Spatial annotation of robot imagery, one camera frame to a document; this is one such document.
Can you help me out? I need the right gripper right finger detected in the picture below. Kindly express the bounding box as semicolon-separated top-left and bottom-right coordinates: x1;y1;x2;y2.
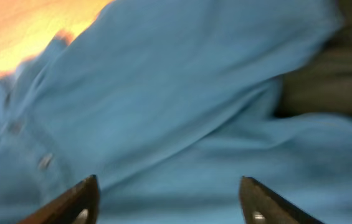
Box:
239;176;324;224

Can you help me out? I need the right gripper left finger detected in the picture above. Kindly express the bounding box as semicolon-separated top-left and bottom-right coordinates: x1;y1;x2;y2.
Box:
19;175;100;224

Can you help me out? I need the blue polo shirt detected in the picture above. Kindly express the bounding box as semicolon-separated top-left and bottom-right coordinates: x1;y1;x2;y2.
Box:
0;1;352;223

